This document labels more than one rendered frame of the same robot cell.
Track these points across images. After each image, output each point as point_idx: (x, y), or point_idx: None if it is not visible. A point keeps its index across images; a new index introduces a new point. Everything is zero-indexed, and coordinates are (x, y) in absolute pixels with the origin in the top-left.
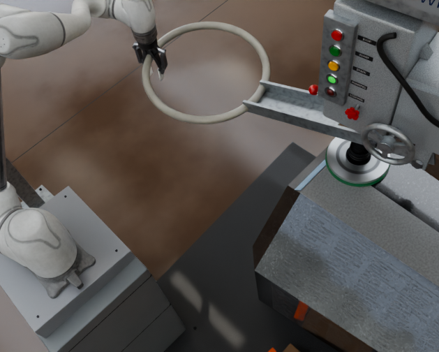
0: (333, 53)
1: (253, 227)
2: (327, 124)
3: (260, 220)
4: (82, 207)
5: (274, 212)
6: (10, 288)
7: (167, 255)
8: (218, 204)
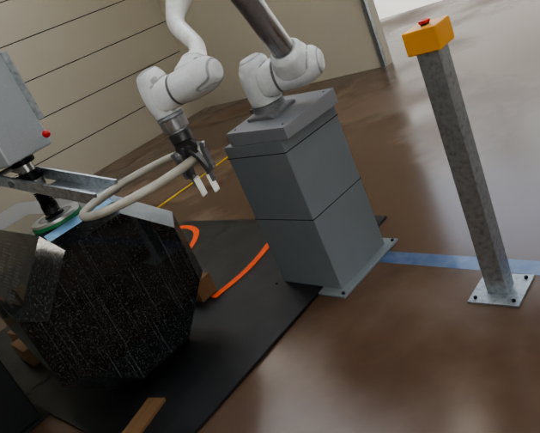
0: None
1: (223, 361)
2: (56, 169)
3: (215, 369)
4: (266, 127)
5: (141, 216)
6: (299, 94)
7: (314, 313)
8: (264, 370)
